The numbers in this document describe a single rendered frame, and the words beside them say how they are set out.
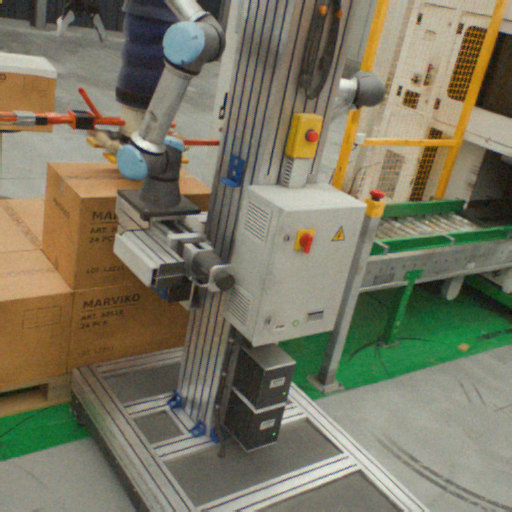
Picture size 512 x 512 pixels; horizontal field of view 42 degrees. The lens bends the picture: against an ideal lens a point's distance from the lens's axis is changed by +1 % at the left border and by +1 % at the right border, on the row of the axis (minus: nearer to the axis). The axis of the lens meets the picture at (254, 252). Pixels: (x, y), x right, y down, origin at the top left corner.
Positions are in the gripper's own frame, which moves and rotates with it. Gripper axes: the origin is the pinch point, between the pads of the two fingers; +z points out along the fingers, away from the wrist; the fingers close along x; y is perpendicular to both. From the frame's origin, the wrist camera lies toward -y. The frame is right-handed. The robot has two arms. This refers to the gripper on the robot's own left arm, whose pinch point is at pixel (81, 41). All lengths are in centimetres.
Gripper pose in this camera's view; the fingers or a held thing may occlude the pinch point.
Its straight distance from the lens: 232.3
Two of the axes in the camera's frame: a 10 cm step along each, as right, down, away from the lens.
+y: -5.6, -4.2, 7.1
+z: -1.9, 9.0, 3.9
